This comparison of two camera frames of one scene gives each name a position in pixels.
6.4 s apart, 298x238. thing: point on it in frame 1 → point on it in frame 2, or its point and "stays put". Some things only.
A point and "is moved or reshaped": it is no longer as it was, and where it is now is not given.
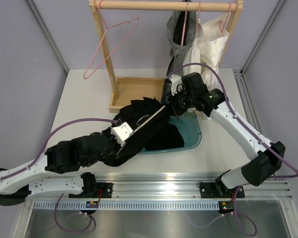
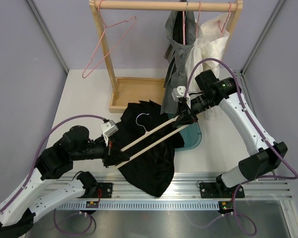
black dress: (147, 116) is moved or reshaped
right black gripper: (173, 103) → (186, 116)
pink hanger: (197, 21) stays put
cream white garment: (213, 31) stays put
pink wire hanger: (122, 40) → (101, 39)
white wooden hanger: (148, 118) → (146, 134)
